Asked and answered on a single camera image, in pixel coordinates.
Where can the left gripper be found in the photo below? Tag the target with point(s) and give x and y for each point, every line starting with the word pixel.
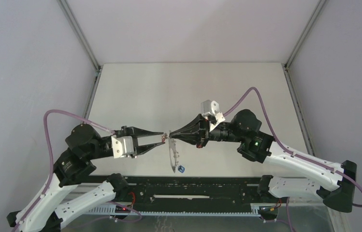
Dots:
pixel 138 132

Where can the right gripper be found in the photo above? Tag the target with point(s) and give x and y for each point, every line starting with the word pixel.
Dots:
pixel 196 132

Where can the blue tagged key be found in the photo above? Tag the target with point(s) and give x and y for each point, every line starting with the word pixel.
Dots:
pixel 181 169

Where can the red tagged key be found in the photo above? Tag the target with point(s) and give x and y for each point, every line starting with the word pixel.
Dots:
pixel 164 137

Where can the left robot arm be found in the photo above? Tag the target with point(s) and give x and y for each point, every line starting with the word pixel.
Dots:
pixel 49 213

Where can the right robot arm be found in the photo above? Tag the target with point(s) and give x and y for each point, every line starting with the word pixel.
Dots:
pixel 330 181

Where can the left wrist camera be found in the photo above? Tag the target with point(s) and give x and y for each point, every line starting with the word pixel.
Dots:
pixel 122 147

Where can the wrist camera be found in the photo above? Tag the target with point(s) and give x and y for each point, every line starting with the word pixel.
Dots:
pixel 210 111
pixel 122 147

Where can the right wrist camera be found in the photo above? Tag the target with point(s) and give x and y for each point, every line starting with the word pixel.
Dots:
pixel 210 111

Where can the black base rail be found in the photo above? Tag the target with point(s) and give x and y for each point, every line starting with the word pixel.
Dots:
pixel 193 195

